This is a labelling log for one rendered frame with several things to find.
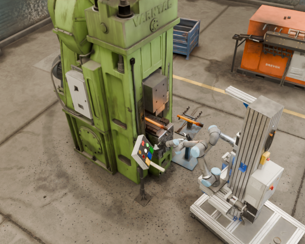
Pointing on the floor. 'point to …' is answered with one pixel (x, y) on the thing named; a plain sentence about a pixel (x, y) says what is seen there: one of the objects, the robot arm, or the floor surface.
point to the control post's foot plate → (143, 199)
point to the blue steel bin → (186, 36)
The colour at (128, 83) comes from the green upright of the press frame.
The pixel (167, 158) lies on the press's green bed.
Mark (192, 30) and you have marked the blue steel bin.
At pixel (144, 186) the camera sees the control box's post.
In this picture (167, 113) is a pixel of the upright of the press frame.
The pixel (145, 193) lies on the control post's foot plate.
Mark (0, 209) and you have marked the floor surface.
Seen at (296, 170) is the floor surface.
